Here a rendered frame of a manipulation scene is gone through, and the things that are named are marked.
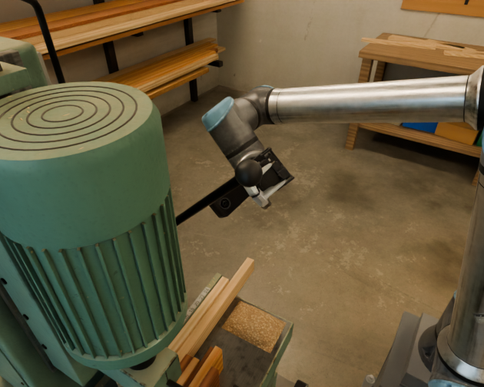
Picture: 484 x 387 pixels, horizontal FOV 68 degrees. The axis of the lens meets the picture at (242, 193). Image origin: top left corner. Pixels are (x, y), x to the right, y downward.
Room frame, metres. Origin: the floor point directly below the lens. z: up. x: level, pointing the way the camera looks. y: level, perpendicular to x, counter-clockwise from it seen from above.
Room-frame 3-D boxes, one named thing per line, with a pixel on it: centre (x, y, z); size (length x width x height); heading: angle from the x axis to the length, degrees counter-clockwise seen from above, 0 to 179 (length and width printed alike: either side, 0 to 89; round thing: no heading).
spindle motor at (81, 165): (0.31, 0.17, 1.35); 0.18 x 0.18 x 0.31
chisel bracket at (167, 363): (0.32, 0.18, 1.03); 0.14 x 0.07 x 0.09; 60
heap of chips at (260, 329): (0.48, -0.03, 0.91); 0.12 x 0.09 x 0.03; 60
